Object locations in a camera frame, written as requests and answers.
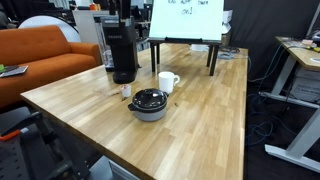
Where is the black coffee maker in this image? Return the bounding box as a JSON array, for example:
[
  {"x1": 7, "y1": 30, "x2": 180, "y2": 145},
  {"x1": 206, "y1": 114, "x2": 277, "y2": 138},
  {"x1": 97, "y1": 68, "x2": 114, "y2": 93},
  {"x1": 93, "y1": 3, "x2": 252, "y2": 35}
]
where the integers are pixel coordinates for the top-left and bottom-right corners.
[{"x1": 100, "y1": 15, "x2": 138, "y2": 84}]

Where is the small white coffee pod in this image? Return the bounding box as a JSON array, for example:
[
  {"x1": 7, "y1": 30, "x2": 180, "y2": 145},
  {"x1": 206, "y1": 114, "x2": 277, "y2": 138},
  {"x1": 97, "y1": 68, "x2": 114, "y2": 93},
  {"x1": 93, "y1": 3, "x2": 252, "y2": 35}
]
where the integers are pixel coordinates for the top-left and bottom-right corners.
[{"x1": 121, "y1": 84, "x2": 131, "y2": 97}]

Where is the white whiteboard on stand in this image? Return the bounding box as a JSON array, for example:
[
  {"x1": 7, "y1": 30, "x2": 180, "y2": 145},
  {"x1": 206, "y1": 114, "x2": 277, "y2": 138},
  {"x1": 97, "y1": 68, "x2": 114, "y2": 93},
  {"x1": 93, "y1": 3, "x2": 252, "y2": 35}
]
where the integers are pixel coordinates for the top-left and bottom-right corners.
[{"x1": 148, "y1": 0, "x2": 224, "y2": 76}]

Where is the white round table top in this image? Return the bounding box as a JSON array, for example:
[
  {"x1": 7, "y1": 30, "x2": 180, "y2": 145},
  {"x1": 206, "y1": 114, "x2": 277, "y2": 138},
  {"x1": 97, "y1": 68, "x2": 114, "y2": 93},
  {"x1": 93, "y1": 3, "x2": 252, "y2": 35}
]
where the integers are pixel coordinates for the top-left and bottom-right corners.
[{"x1": 18, "y1": 15, "x2": 81, "y2": 42}]

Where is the orange sofa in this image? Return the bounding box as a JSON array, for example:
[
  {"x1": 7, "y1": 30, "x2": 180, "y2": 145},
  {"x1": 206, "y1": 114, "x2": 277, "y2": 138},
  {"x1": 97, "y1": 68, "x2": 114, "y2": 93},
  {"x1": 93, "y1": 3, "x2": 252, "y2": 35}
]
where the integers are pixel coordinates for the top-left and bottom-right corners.
[{"x1": 0, "y1": 26, "x2": 101, "y2": 108}]

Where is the white ceramic mug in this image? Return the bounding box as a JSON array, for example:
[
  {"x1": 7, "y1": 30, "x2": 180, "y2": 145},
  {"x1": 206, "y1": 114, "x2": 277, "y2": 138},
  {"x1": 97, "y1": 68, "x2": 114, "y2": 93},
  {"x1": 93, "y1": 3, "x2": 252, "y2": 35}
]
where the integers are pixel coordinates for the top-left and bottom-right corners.
[{"x1": 158, "y1": 71, "x2": 180, "y2": 94}]

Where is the grey pot with black lid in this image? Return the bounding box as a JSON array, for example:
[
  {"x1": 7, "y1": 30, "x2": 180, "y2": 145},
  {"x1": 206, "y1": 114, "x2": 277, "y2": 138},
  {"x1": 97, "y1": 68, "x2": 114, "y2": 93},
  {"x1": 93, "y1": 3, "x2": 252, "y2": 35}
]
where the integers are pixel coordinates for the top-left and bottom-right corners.
[{"x1": 128, "y1": 88, "x2": 169, "y2": 122}]

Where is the grey tablet on sofa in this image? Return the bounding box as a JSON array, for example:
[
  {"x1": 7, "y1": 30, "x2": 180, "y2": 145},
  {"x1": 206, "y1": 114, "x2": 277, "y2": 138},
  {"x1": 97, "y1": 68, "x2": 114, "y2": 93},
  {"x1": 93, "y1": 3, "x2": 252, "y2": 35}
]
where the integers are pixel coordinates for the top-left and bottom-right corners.
[{"x1": 0, "y1": 66, "x2": 28, "y2": 78}]

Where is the black metal cart with clamp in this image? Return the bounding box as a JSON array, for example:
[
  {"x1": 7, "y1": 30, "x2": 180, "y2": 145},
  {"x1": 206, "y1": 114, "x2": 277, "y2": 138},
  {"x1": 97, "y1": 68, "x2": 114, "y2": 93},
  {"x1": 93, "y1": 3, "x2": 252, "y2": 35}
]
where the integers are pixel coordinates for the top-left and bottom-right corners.
[{"x1": 0, "y1": 112, "x2": 101, "y2": 180}]

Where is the white-legged wooden side desk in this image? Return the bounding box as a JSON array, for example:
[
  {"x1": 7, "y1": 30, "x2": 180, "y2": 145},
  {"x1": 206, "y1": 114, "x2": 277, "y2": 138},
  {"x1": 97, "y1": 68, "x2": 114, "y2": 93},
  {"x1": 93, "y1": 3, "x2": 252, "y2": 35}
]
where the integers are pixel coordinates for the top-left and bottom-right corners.
[{"x1": 259, "y1": 36, "x2": 320, "y2": 174}]

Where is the white box under desk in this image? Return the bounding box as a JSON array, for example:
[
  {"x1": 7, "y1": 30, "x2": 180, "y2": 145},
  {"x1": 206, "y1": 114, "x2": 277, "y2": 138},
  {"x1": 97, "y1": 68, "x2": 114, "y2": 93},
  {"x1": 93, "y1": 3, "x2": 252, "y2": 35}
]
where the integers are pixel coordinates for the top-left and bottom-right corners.
[{"x1": 290, "y1": 66, "x2": 320, "y2": 104}]

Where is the coiled blue cable on table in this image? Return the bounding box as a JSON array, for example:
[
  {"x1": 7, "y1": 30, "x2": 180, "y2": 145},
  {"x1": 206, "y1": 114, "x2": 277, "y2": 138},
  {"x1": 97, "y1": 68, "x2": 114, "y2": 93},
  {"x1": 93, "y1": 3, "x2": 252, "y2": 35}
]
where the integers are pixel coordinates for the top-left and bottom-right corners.
[{"x1": 217, "y1": 49, "x2": 249, "y2": 61}]

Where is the blue cable bundle on floor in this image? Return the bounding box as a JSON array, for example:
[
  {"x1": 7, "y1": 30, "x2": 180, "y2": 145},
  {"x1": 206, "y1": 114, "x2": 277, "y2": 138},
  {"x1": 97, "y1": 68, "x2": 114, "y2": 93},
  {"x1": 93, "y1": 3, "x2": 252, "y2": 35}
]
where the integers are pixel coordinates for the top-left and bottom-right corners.
[{"x1": 245, "y1": 93, "x2": 284, "y2": 147}]

